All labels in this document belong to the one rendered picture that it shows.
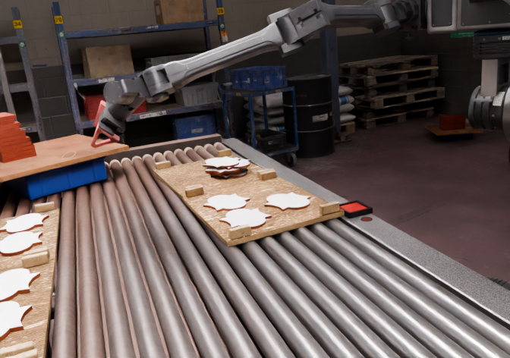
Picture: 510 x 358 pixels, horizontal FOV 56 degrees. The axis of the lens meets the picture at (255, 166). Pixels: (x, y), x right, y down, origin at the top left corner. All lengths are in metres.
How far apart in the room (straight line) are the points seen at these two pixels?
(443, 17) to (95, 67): 4.48
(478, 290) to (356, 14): 0.79
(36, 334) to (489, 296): 0.85
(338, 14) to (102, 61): 4.52
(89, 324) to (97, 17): 5.45
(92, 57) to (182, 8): 1.14
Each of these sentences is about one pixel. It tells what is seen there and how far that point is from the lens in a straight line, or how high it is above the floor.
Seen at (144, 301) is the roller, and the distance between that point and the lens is 1.05.
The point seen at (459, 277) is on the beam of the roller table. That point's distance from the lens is 1.08.
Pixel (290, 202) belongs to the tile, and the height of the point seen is 0.94.
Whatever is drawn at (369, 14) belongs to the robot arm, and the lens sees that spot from 1.48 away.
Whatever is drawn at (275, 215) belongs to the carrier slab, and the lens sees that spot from 1.34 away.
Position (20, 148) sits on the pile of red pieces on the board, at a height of 1.08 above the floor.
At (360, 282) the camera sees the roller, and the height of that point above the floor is 0.91.
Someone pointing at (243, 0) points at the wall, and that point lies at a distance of 6.75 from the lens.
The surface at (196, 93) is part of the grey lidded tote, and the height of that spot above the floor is 0.78.
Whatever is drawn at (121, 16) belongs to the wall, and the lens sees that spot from 6.30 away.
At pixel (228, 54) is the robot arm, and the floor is 1.38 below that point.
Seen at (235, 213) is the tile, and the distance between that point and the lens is 1.36.
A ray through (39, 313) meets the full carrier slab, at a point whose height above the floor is 0.94.
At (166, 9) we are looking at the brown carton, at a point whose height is 1.76.
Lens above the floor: 1.43
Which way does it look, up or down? 16 degrees down
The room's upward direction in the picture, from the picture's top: 5 degrees counter-clockwise
